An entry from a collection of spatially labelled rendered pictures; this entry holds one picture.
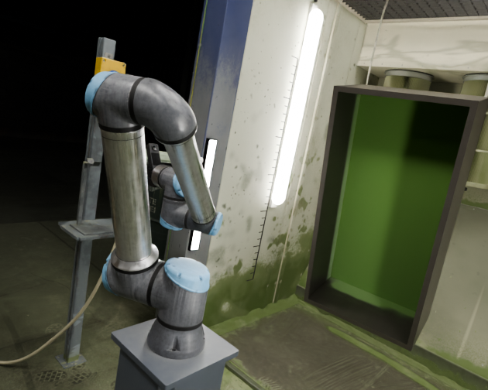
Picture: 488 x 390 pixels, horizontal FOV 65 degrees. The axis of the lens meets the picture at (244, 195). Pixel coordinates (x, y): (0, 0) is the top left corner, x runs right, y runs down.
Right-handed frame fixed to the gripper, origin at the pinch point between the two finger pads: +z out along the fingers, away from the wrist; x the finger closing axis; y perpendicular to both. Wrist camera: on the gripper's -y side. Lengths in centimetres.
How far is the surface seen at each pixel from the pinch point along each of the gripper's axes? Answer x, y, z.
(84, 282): 1, 69, 30
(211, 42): 45, -61, 16
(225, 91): 55, -39, 9
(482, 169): 201, -25, -90
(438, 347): 179, 93, -100
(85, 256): 0, 55, 30
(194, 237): 49, 42, 7
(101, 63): -7.3, -37.5, 23.8
